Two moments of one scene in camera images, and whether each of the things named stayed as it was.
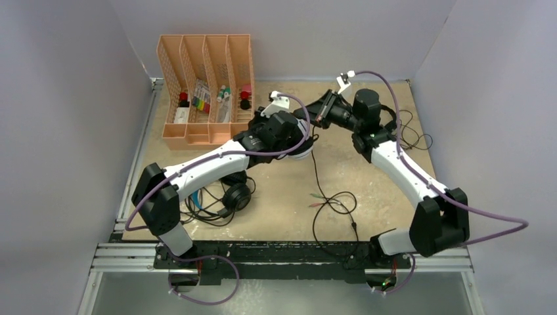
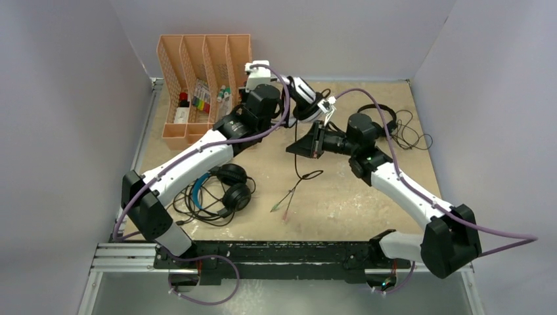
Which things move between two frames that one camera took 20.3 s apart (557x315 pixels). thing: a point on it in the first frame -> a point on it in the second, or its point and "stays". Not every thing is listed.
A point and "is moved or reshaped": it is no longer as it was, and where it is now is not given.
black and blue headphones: (237, 197) stays
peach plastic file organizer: (207, 87) stays
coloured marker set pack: (201, 97) stays
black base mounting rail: (278, 262) stays
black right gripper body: (333, 111) -> (325, 140)
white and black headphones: (304, 149) is moved or reshaped
